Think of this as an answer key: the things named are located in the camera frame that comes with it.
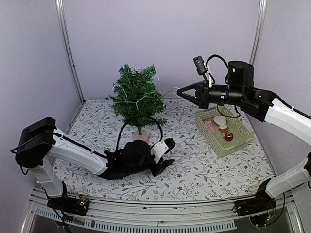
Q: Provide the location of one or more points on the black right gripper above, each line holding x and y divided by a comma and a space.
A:
201, 95

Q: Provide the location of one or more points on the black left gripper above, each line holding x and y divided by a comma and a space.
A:
162, 167

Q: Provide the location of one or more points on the clear string light garland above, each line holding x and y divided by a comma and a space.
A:
167, 94

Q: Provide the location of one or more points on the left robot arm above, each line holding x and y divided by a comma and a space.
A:
43, 139

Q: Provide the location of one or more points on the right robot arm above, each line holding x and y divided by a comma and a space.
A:
263, 105

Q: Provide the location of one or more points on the pale round tree base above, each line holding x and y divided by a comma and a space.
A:
143, 135

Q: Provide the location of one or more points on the small green christmas tree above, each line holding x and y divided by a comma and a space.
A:
146, 72

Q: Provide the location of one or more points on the floral patterned table mat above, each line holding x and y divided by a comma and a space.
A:
197, 173

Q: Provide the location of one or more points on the pink bow ornament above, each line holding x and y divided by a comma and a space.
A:
209, 126

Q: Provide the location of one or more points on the cream balloon ornament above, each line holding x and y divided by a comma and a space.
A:
221, 123

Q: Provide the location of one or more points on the cream perforated plastic basket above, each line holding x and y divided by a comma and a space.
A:
224, 133

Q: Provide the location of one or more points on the red ball ornament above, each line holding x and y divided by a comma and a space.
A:
228, 136

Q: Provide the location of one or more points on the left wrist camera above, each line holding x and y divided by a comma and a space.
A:
161, 148

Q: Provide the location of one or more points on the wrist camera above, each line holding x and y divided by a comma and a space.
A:
161, 148
202, 69

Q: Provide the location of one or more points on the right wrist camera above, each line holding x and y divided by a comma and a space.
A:
202, 69

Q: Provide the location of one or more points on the front aluminium rail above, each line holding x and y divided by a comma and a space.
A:
178, 209

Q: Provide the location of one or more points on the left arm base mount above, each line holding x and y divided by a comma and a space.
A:
77, 205

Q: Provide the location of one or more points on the right aluminium frame post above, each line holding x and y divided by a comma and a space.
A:
258, 31

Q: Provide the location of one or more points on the aluminium frame post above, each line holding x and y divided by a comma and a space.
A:
258, 31
65, 36

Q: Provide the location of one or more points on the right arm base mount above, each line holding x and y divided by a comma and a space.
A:
259, 203

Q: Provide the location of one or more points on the left aluminium frame post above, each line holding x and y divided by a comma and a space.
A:
65, 36

